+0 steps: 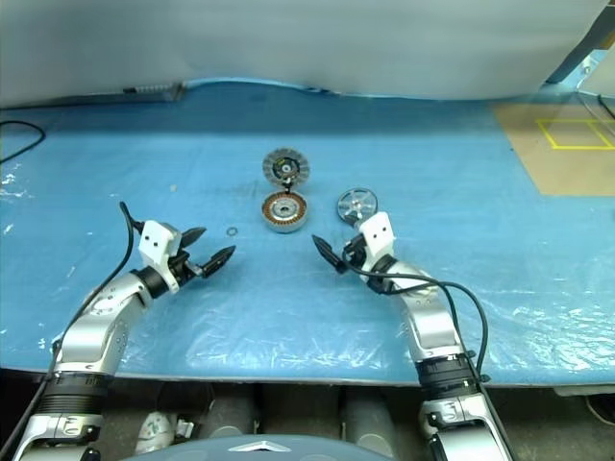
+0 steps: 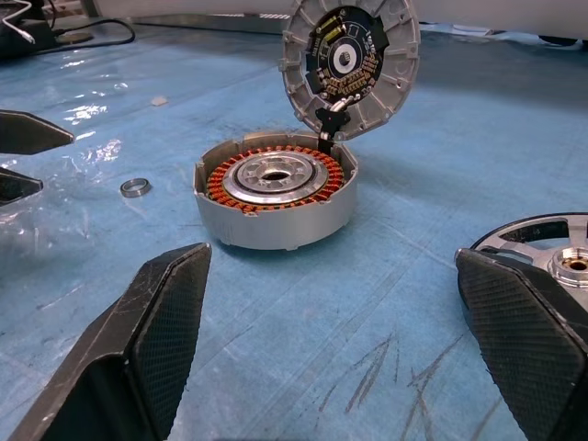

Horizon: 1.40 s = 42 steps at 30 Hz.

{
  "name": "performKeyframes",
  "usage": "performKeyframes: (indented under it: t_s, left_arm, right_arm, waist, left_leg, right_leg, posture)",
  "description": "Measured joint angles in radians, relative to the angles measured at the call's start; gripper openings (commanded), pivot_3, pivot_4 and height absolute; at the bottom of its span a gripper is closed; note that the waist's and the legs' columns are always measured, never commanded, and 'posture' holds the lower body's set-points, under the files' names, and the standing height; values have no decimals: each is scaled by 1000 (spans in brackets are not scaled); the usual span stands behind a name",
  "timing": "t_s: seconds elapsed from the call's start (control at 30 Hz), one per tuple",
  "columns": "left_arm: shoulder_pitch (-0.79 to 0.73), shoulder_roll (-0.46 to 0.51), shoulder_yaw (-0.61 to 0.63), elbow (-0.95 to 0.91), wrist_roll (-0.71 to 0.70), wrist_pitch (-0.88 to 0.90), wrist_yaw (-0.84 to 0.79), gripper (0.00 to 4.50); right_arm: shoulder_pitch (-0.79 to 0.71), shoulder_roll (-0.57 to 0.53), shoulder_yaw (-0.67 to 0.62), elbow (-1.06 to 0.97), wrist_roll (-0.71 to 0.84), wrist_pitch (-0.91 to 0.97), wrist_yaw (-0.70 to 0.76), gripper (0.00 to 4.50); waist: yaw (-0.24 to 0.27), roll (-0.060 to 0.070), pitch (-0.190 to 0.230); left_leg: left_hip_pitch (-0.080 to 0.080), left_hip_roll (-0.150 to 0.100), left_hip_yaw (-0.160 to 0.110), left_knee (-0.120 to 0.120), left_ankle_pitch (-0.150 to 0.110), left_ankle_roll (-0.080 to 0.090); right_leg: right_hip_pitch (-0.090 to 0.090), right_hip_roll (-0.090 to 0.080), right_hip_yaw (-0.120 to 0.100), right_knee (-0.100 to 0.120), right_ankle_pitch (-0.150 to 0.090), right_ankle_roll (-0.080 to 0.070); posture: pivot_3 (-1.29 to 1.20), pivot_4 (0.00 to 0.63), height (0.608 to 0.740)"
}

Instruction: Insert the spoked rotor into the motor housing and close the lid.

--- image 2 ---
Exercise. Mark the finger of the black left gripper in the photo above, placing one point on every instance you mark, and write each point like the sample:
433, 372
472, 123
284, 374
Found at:
32, 135
18, 186

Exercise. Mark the black device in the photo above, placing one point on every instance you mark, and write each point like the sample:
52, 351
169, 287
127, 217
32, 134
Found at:
18, 43

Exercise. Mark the small white scrap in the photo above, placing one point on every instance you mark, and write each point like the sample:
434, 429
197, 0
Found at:
159, 101

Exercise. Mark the black toothed gear wheel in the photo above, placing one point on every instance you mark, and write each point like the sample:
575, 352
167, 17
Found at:
390, 92

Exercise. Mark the silver spoked motor rotor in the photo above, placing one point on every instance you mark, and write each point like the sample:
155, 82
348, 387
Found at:
528, 239

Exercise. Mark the blue plastic table mat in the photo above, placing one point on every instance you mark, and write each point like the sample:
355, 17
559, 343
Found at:
294, 321

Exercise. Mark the white backdrop sheet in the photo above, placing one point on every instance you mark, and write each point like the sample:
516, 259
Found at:
206, 8

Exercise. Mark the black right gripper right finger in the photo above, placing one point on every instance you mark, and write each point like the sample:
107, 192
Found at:
528, 335

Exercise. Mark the silver motor housing copper coils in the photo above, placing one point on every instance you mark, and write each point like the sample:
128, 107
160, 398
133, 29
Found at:
275, 229

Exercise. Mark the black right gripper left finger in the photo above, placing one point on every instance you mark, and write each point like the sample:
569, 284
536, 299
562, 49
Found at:
156, 331

